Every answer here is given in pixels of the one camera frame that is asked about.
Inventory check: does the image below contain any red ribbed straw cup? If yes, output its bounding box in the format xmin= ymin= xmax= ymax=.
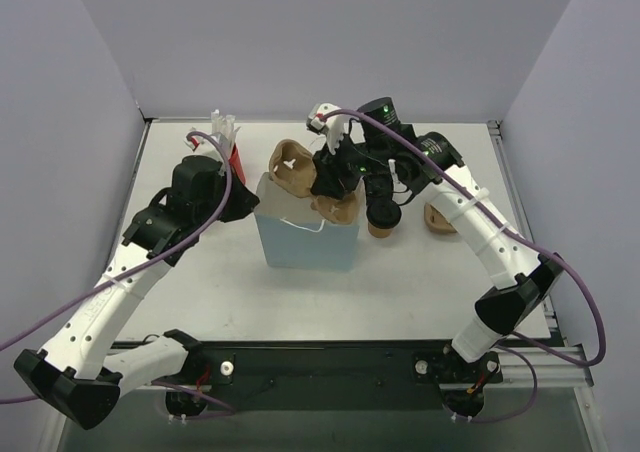
xmin=229 ymin=145 xmax=246 ymax=185

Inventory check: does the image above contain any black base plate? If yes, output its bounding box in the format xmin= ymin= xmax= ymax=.
xmin=163 ymin=340 xmax=503 ymax=415

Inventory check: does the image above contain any brown cardboard cup carrier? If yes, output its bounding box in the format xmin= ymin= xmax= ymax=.
xmin=268 ymin=139 xmax=360 ymax=225

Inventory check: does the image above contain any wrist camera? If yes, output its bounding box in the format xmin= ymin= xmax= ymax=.
xmin=306 ymin=103 xmax=348 ymax=155
xmin=185 ymin=128 xmax=220 ymax=159

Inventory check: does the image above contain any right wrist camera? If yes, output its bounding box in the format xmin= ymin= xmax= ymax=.
xmin=306 ymin=103 xmax=348 ymax=155

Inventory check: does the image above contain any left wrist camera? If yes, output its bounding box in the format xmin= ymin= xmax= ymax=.
xmin=185 ymin=128 xmax=220 ymax=159

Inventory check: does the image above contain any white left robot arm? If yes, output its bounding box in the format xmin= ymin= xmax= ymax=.
xmin=14 ymin=155 xmax=259 ymax=430

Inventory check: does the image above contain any white and blue paper bag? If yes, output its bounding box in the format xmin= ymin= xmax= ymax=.
xmin=254 ymin=173 xmax=360 ymax=271

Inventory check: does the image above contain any stack of black lids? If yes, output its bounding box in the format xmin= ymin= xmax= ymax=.
xmin=364 ymin=175 xmax=394 ymax=205

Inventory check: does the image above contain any bundle of wrapped straws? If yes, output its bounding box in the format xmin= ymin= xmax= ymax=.
xmin=210 ymin=109 xmax=240 ymax=150

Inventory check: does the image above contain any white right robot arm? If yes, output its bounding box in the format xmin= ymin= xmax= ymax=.
xmin=306 ymin=97 xmax=562 ymax=380

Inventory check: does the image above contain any brown paper coffee cup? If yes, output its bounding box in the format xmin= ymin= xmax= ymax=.
xmin=368 ymin=222 xmax=396 ymax=239

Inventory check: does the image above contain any aluminium frame rail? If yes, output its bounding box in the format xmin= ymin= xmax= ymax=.
xmin=487 ymin=120 xmax=594 ymax=388

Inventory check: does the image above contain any black coffee cup lid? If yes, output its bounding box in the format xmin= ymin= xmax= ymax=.
xmin=366 ymin=200 xmax=402 ymax=229

